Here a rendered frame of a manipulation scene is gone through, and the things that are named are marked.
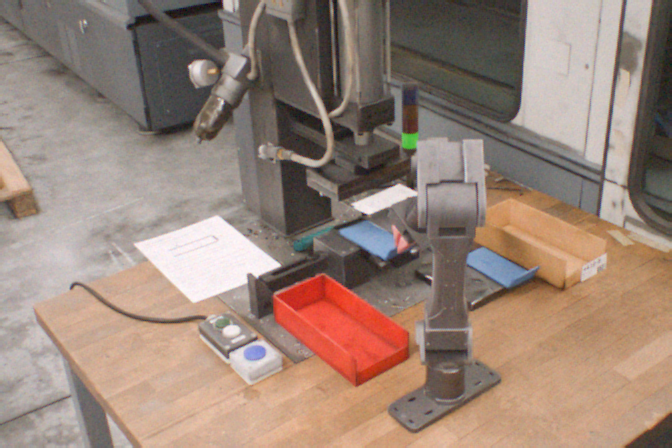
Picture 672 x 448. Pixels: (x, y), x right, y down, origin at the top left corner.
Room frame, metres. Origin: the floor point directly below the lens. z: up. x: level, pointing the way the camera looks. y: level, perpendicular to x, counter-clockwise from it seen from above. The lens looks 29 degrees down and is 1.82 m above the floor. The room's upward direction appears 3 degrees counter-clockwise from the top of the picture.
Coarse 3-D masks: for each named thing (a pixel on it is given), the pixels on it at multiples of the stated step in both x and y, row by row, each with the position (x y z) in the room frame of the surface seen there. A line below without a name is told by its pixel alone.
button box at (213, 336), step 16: (112, 304) 1.36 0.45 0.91; (160, 320) 1.30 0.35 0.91; (176, 320) 1.30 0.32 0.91; (208, 320) 1.26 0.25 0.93; (240, 320) 1.26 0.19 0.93; (208, 336) 1.22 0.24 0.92; (224, 336) 1.20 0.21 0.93; (240, 336) 1.21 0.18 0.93; (256, 336) 1.20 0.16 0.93; (224, 352) 1.17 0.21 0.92
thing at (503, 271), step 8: (480, 248) 1.47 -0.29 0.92; (472, 256) 1.45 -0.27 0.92; (480, 256) 1.44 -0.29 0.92; (488, 256) 1.44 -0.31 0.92; (496, 256) 1.44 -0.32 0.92; (472, 264) 1.41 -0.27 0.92; (480, 264) 1.41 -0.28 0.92; (496, 264) 1.41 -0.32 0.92; (504, 264) 1.41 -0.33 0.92; (512, 264) 1.41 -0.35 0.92; (488, 272) 1.38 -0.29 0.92; (496, 272) 1.38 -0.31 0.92; (504, 272) 1.38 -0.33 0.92; (512, 272) 1.38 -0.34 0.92; (520, 272) 1.38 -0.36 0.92; (528, 272) 1.34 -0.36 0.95; (496, 280) 1.35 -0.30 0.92; (504, 280) 1.35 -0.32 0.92; (512, 280) 1.32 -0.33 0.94; (520, 280) 1.34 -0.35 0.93
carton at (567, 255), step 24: (504, 216) 1.59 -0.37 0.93; (528, 216) 1.56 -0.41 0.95; (552, 216) 1.51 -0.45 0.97; (480, 240) 1.52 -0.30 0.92; (504, 240) 1.46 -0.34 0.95; (528, 240) 1.42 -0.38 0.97; (552, 240) 1.51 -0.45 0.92; (576, 240) 1.46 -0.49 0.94; (600, 240) 1.41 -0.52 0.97; (528, 264) 1.41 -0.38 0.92; (552, 264) 1.36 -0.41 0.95; (576, 264) 1.42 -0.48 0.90; (600, 264) 1.40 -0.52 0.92
